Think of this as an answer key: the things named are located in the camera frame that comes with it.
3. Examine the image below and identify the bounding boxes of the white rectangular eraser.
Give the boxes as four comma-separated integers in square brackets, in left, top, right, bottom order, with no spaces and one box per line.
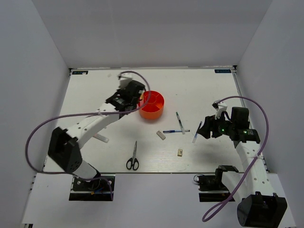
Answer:
[156,131,166,140]

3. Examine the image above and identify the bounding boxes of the dark blue clear pen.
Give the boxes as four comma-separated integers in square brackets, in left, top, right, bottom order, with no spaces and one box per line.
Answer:
[192,121,202,143]

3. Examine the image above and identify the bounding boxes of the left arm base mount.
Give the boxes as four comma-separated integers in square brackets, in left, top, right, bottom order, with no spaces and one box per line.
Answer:
[69,175,115,201]

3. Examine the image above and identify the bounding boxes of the green gel pen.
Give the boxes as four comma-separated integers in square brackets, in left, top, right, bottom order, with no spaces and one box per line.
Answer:
[176,112,185,134]

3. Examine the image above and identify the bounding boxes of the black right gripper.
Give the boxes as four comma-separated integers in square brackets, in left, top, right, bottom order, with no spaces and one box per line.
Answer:
[198,112,235,139]

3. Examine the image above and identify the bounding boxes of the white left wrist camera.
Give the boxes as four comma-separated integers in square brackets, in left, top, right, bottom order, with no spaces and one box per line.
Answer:
[118,73,133,89]

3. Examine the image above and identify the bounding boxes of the black handled scissors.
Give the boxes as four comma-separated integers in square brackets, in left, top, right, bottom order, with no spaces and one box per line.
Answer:
[126,141,139,171]

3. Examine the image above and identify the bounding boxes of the corner table label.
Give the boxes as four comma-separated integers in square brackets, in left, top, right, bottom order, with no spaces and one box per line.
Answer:
[214,69,231,74]
[72,71,88,75]

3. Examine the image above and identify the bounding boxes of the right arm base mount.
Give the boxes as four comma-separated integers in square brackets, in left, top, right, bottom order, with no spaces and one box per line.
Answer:
[193,165,239,202]

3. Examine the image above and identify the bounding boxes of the orange round desk organizer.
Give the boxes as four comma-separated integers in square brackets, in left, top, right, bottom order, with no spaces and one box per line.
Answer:
[138,91,164,120]

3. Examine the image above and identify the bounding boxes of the blue ballpoint pen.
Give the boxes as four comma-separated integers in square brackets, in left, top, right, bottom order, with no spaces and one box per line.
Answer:
[162,130,190,133]

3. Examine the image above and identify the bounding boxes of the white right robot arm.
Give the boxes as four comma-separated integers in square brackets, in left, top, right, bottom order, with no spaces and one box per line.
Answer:
[194,103,287,228]

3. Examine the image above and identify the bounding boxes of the beige barcode eraser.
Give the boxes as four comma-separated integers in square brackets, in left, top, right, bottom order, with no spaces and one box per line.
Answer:
[177,149,183,157]

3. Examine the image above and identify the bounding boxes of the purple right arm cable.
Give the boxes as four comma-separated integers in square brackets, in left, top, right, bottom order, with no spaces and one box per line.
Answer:
[202,95,271,222]

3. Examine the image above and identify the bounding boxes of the right corner table label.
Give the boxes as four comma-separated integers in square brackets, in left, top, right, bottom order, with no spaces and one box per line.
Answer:
[214,69,231,74]

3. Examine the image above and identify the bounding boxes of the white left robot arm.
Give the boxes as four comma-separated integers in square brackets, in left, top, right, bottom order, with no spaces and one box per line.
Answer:
[48,80,145,190]

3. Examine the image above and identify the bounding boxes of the left corner table label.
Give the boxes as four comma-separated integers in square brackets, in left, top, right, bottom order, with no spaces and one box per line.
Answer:
[72,71,88,75]

